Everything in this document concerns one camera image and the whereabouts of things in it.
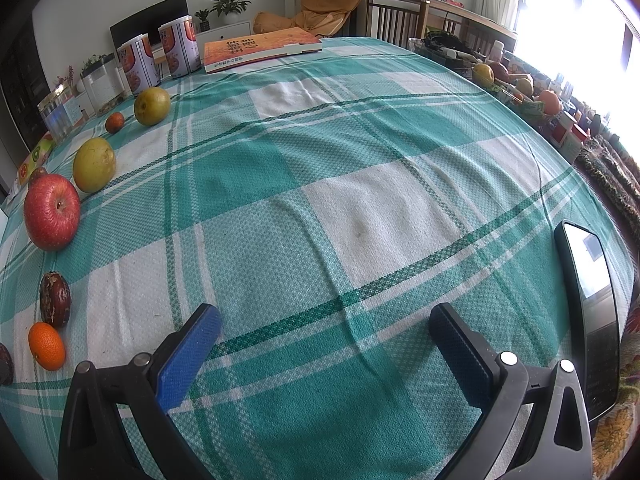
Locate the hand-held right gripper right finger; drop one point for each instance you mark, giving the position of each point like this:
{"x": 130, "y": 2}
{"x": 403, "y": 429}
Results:
{"x": 460, "y": 355}

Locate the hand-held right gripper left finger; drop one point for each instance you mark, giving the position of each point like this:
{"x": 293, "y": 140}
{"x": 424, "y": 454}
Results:
{"x": 190, "y": 355}

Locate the brown pear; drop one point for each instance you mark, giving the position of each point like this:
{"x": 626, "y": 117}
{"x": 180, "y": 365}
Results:
{"x": 152, "y": 106}

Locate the black smartphone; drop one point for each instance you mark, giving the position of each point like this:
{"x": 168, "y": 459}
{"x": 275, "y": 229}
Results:
{"x": 590, "y": 310}

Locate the orange tangerine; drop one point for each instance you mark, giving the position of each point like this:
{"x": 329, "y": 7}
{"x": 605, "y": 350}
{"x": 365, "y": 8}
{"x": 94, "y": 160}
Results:
{"x": 47, "y": 347}

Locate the brown-red jujube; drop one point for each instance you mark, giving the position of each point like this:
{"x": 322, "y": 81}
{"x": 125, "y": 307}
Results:
{"x": 55, "y": 299}

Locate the floral cloth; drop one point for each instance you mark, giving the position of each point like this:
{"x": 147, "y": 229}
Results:
{"x": 627, "y": 410}

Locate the dark round fruit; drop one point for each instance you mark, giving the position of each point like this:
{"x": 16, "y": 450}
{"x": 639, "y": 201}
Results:
{"x": 5, "y": 365}

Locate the red apple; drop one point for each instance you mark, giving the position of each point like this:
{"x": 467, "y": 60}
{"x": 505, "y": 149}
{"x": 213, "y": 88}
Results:
{"x": 52, "y": 215}

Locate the green checked tablecloth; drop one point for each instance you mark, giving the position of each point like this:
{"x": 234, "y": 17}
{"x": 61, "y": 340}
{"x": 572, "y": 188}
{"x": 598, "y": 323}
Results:
{"x": 325, "y": 210}

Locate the patterned dark cloth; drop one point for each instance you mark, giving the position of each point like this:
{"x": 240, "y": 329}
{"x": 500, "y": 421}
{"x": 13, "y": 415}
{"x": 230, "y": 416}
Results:
{"x": 612, "y": 175}

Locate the small red-orange fruit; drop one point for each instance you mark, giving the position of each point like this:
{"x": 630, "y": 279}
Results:
{"x": 114, "y": 123}

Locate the red and white box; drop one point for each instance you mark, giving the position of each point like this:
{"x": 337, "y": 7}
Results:
{"x": 570, "y": 132}

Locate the colourful flat box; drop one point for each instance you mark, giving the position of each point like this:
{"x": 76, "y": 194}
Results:
{"x": 36, "y": 160}

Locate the orange fruit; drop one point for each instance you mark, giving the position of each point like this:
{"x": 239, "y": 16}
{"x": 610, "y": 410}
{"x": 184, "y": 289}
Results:
{"x": 550, "y": 102}

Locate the clear plastic jar gold lid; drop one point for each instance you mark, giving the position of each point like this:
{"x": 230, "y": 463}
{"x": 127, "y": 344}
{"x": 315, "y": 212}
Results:
{"x": 62, "y": 112}

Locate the pale yellow fruit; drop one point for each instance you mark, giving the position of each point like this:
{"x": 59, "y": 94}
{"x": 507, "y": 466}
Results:
{"x": 524, "y": 86}

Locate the clear jar with white label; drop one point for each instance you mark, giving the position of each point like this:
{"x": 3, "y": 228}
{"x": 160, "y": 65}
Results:
{"x": 102, "y": 87}

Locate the dark red fruit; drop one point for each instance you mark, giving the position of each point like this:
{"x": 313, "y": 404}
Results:
{"x": 500, "y": 70}

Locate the white orange-print can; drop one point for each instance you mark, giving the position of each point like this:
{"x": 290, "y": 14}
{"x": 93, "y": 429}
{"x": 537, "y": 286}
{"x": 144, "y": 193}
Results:
{"x": 138, "y": 65}
{"x": 180, "y": 49}

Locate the red flower plant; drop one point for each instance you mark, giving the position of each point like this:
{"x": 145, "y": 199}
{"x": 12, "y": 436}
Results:
{"x": 64, "y": 76}

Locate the leafy green plant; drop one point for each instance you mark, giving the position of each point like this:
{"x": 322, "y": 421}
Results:
{"x": 95, "y": 61}

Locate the orange book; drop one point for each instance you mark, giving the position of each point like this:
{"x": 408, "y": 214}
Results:
{"x": 255, "y": 47}

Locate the small potted plant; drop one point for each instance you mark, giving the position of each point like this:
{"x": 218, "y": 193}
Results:
{"x": 202, "y": 19}

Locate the wooden table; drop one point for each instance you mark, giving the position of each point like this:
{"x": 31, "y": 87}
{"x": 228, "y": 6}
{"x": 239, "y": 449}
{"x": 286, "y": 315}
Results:
{"x": 470, "y": 17}

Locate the black television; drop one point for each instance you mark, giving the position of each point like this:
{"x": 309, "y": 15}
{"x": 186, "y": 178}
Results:
{"x": 147, "y": 15}

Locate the wooden chair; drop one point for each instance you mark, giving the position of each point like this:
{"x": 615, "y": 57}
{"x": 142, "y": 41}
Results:
{"x": 395, "y": 17}

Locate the green potted plant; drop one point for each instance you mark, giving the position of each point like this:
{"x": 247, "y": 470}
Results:
{"x": 230, "y": 5}

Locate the orange lounge chair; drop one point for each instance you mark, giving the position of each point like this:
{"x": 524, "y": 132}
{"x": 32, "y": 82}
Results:
{"x": 320, "y": 10}

